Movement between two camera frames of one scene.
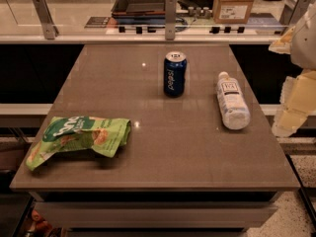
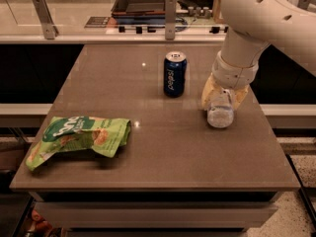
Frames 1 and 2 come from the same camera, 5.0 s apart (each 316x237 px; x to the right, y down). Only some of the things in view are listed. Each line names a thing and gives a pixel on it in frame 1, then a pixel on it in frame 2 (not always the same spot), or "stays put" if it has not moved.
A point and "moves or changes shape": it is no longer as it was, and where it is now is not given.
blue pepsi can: [175, 74] stays put
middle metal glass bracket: [170, 17] stays put
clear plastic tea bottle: [232, 102] moves or changes shape
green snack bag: [104, 135] stays put
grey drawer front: [154, 215] stays put
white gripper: [305, 43] → [233, 75]
